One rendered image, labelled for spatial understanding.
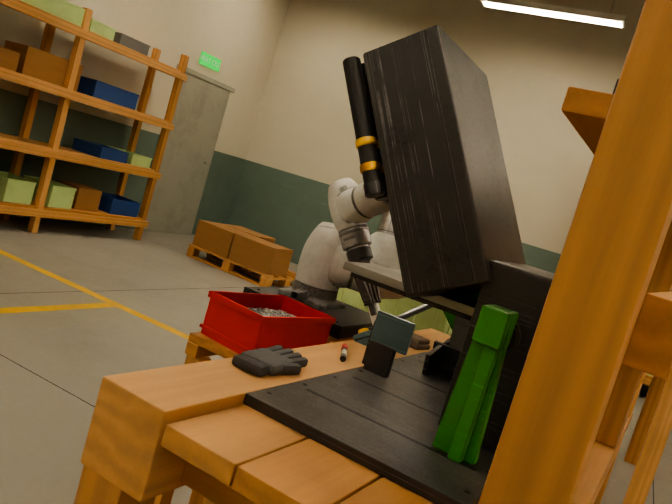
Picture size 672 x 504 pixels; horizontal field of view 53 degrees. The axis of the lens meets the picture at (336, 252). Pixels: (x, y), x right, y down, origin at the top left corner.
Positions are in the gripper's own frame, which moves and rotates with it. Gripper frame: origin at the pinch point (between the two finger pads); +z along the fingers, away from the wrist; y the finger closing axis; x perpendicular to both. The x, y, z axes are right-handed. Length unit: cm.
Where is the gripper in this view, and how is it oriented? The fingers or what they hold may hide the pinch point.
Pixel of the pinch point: (375, 315)
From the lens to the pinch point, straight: 193.6
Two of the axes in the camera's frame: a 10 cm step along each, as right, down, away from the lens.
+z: 2.5, 9.5, -1.8
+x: 8.5, -3.0, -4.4
